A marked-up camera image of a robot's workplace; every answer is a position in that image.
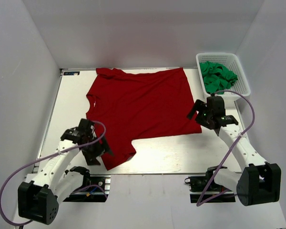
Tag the green t-shirt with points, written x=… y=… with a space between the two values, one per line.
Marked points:
x=217 y=77

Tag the blue label sticker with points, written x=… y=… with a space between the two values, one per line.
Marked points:
x=71 y=73

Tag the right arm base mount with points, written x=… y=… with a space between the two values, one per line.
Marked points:
x=197 y=184

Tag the red t-shirt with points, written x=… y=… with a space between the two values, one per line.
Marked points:
x=138 y=106

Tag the white plastic basket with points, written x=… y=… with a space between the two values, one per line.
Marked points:
x=230 y=61

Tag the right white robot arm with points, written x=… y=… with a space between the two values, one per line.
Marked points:
x=258 y=182

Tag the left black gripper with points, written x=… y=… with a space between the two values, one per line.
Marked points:
x=91 y=158

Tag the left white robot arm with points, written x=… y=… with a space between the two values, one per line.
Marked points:
x=39 y=199

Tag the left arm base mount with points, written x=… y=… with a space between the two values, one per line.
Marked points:
x=96 y=190

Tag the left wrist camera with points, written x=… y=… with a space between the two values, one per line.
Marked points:
x=86 y=126

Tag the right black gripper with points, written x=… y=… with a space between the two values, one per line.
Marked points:
x=200 y=106

